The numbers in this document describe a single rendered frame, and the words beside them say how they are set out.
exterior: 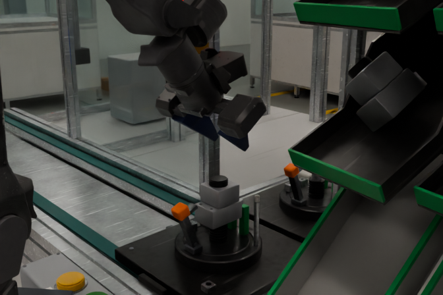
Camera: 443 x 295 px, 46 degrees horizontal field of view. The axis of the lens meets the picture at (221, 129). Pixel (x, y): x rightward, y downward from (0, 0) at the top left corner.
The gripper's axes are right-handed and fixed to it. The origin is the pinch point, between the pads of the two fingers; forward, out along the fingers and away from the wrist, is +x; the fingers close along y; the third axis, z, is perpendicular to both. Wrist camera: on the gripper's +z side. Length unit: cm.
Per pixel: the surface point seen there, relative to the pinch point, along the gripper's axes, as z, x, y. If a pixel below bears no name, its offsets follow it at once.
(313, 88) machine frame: 76, 76, 63
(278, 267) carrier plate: -9.7, 18.0, -10.0
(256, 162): 28, 58, 45
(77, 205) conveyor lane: -17.7, 18.8, 42.7
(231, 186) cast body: -5.0, 7.3, -2.0
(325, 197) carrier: 10.2, 29.7, -1.7
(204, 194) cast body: -8.1, 6.8, 1.0
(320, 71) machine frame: 80, 70, 60
